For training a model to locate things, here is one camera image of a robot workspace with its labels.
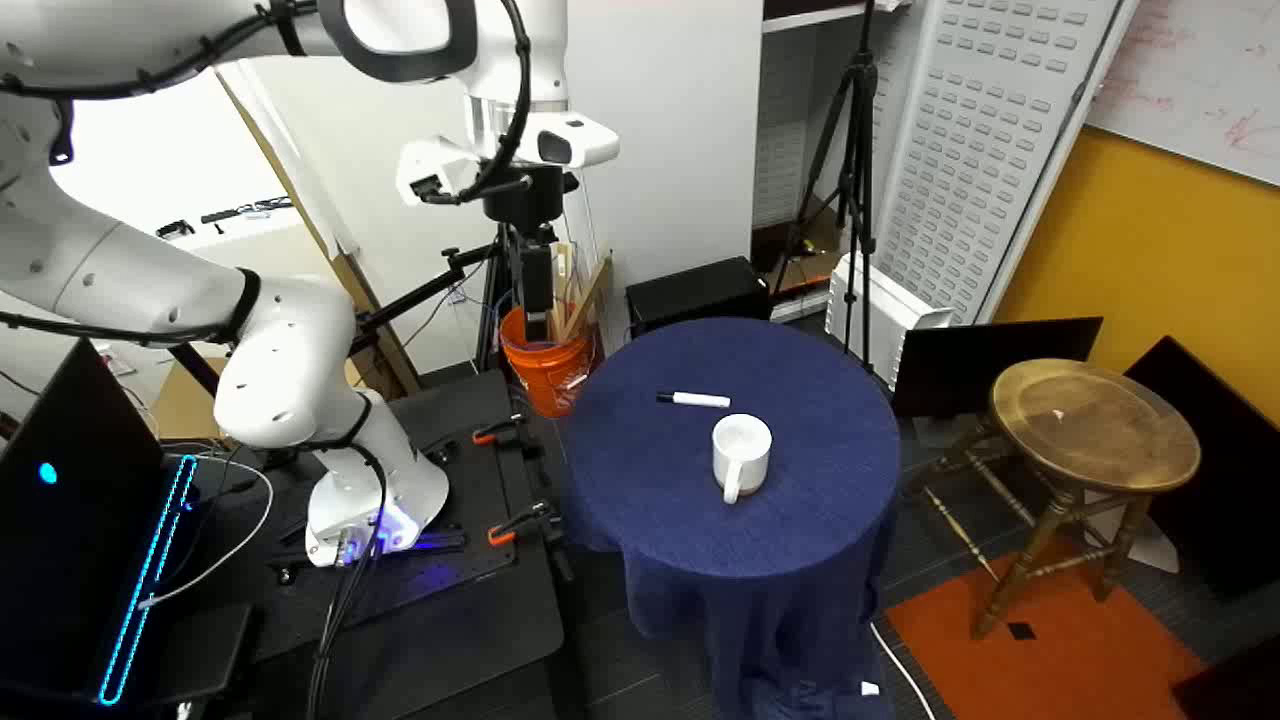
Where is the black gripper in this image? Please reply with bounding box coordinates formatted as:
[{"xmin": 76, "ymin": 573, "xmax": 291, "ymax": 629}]
[{"xmin": 475, "ymin": 165, "xmax": 578, "ymax": 344}]

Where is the white marker with black cap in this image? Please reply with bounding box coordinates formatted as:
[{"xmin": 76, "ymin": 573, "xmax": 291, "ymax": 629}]
[{"xmin": 652, "ymin": 389, "xmax": 734, "ymax": 413}]

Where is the wooden stick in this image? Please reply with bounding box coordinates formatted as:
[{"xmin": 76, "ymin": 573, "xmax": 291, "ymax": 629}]
[
  {"xmin": 562, "ymin": 253, "xmax": 617, "ymax": 346},
  {"xmin": 556, "ymin": 237, "xmax": 591, "ymax": 334}
]

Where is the orange bucket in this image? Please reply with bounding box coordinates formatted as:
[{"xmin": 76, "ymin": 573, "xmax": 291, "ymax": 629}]
[{"xmin": 494, "ymin": 294, "xmax": 600, "ymax": 418}]

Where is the black box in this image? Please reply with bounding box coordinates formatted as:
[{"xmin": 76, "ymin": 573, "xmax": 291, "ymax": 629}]
[{"xmin": 622, "ymin": 254, "xmax": 776, "ymax": 334}]

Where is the white mug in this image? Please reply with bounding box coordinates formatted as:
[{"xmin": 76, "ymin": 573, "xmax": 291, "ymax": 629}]
[{"xmin": 709, "ymin": 413, "xmax": 776, "ymax": 506}]

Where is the black workbench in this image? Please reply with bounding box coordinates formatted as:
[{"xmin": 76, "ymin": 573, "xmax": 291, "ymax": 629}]
[{"xmin": 172, "ymin": 362, "xmax": 578, "ymax": 720}]

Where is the blue tablecloth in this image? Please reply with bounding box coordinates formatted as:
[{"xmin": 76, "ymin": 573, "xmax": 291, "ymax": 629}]
[{"xmin": 556, "ymin": 310, "xmax": 909, "ymax": 720}]

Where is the white radiator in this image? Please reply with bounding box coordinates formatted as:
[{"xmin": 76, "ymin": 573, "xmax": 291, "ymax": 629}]
[{"xmin": 822, "ymin": 253, "xmax": 953, "ymax": 391}]

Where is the white shelf board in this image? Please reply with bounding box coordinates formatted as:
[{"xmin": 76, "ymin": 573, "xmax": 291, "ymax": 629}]
[{"xmin": 761, "ymin": 0, "xmax": 912, "ymax": 34}]

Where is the black flat panel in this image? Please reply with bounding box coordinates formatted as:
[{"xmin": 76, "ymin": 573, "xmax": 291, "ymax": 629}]
[
  {"xmin": 1119, "ymin": 333, "xmax": 1280, "ymax": 604},
  {"xmin": 887, "ymin": 310, "xmax": 1107, "ymax": 423}
]

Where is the white perforated cabinet door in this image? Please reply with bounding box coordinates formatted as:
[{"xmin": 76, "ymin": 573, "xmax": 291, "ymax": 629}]
[{"xmin": 870, "ymin": 0, "xmax": 1143, "ymax": 323}]

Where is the round wooden stool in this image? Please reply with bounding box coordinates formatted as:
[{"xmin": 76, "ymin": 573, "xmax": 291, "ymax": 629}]
[{"xmin": 914, "ymin": 356, "xmax": 1203, "ymax": 641}]

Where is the orange floor mat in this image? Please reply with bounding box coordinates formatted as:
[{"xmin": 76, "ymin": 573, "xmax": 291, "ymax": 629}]
[{"xmin": 880, "ymin": 562, "xmax": 1210, "ymax": 720}]

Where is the whiteboard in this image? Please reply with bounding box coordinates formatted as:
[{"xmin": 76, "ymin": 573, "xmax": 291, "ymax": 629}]
[{"xmin": 1084, "ymin": 0, "xmax": 1280, "ymax": 193}]

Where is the orange handled clamp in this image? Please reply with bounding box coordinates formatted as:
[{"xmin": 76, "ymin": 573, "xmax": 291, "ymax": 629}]
[
  {"xmin": 481, "ymin": 501, "xmax": 556, "ymax": 552},
  {"xmin": 466, "ymin": 413, "xmax": 534, "ymax": 454}
]

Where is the black camera tripod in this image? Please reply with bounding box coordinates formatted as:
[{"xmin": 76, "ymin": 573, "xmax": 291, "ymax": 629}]
[{"xmin": 772, "ymin": 0, "xmax": 890, "ymax": 370}]

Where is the thin white cable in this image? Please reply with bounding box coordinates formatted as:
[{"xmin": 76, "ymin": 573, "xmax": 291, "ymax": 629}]
[{"xmin": 135, "ymin": 453, "xmax": 280, "ymax": 611}]

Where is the black base cable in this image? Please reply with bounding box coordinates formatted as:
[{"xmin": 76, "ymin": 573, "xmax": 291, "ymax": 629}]
[{"xmin": 299, "ymin": 443, "xmax": 396, "ymax": 720}]

